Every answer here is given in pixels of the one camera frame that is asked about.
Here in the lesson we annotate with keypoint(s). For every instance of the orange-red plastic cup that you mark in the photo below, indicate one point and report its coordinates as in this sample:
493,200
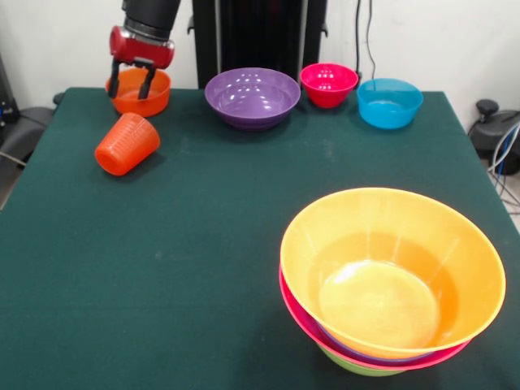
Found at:
126,146

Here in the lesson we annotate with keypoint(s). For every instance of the small orange bowl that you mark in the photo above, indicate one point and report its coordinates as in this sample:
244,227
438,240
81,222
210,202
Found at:
158,101

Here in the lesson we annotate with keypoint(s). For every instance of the small blue bowl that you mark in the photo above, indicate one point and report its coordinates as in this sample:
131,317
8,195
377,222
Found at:
388,105

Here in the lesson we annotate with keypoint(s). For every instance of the black electronics box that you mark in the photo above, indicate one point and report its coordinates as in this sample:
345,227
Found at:
8,93

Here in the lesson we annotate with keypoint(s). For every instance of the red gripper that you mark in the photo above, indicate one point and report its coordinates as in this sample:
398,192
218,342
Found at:
142,53

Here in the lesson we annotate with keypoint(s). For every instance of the dark green tablecloth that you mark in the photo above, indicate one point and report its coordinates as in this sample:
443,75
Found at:
122,284

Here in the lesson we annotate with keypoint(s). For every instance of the large pink bowl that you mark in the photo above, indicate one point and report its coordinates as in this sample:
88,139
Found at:
300,321

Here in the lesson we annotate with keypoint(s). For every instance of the large orange bowl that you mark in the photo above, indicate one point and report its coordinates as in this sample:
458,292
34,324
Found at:
386,227

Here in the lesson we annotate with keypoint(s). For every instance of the medium green bowl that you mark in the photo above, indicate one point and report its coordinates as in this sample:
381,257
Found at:
353,367

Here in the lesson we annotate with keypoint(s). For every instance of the small crimson bowl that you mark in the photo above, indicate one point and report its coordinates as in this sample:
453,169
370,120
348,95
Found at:
327,83

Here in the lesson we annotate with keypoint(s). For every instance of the purple bowl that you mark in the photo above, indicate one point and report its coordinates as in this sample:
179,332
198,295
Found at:
252,97

